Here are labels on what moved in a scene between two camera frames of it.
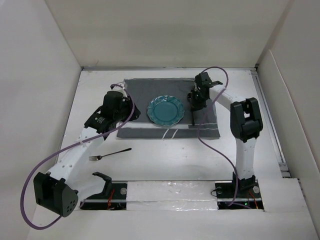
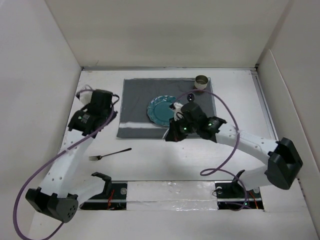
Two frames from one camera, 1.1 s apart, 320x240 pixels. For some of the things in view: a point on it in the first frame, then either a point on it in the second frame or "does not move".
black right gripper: x=196 y=106 -> x=173 y=135
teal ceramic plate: x=165 y=110 does not move
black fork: x=97 y=157 does not move
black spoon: x=189 y=97 does not move
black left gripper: x=126 y=102 -> x=114 y=116
